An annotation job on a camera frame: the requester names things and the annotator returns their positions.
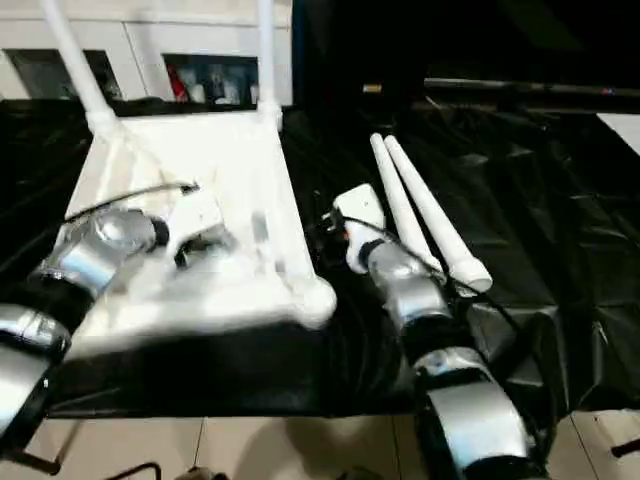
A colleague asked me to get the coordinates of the white plastic table leg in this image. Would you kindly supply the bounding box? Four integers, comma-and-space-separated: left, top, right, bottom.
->
255, 0, 284, 131
369, 133, 444, 274
39, 0, 126, 136
383, 135, 494, 292

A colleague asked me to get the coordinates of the white plastic table top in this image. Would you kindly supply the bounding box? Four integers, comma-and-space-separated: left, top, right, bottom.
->
62, 110, 339, 364

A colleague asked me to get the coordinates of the black work mat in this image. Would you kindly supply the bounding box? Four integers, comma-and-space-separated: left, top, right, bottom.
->
0, 97, 640, 419

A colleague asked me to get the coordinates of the white glass-door cabinet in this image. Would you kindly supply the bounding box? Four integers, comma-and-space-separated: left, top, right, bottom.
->
0, 0, 294, 106

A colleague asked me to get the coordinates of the black robot foot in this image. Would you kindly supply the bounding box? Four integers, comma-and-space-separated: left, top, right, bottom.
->
187, 464, 226, 480

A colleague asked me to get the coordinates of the black piano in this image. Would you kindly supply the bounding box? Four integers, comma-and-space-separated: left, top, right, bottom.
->
292, 0, 640, 116

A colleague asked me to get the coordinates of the white flat board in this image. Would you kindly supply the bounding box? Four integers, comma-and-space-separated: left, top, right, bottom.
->
597, 112, 640, 149

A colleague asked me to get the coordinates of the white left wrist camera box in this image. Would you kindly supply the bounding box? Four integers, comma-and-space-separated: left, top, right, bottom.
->
167, 192, 226, 261

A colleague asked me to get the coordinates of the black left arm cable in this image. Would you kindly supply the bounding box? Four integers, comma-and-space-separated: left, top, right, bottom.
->
64, 182, 201, 222

